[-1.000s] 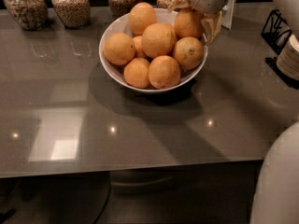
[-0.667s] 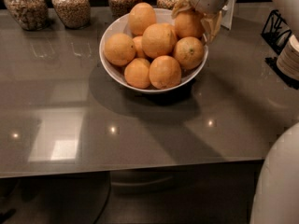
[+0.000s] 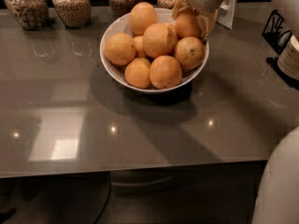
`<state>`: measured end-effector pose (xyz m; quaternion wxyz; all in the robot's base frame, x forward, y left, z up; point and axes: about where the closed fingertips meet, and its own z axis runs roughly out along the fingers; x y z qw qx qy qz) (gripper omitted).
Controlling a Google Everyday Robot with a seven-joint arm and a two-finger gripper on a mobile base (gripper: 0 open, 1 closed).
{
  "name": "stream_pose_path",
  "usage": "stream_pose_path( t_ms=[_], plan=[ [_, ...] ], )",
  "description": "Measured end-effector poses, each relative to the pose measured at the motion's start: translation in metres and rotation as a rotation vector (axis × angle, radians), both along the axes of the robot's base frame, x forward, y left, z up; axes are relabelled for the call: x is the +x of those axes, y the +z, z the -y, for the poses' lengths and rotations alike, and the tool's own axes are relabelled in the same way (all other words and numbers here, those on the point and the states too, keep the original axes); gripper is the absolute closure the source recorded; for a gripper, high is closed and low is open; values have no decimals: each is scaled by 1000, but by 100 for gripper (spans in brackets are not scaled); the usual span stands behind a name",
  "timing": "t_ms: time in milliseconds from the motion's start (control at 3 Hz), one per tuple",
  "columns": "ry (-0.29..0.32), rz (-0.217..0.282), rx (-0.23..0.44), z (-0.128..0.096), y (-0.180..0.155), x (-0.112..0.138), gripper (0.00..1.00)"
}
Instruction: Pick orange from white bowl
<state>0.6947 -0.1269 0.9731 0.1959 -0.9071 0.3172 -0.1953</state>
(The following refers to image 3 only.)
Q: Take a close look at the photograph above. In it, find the small hidden middle orange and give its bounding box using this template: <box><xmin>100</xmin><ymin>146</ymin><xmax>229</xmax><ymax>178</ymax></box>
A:
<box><xmin>134</xmin><ymin>35</ymin><xmax>147</xmax><ymax>58</ymax></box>

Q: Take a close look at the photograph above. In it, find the glass jar far left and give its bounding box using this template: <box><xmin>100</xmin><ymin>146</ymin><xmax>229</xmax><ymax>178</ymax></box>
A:
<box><xmin>4</xmin><ymin>0</ymin><xmax>50</xmax><ymax>31</ymax></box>

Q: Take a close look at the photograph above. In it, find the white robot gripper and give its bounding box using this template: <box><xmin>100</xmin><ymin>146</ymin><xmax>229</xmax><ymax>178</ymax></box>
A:
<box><xmin>172</xmin><ymin>0</ymin><xmax>231</xmax><ymax>41</ymax></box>

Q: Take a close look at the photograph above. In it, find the black wire rack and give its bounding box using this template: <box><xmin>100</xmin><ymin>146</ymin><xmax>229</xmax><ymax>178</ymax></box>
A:
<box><xmin>262</xmin><ymin>9</ymin><xmax>292</xmax><ymax>55</ymax></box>

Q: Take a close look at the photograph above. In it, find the stack of white plates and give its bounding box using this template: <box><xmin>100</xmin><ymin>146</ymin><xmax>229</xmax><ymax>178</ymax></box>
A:
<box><xmin>278</xmin><ymin>35</ymin><xmax>299</xmax><ymax>80</ymax></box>

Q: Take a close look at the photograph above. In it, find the orange right with stem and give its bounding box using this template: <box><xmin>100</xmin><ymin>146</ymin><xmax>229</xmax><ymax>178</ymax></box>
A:
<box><xmin>174</xmin><ymin>36</ymin><xmax>205</xmax><ymax>70</ymax></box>

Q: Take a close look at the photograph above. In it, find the white ceramic bowl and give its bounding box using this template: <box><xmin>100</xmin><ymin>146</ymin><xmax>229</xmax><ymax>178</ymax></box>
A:
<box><xmin>99</xmin><ymin>14</ymin><xmax>209</xmax><ymax>94</ymax></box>

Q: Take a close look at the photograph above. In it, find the white stand sign holder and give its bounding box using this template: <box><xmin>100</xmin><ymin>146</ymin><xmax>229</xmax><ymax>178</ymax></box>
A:
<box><xmin>217</xmin><ymin>0</ymin><xmax>237</xmax><ymax>30</ymax></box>

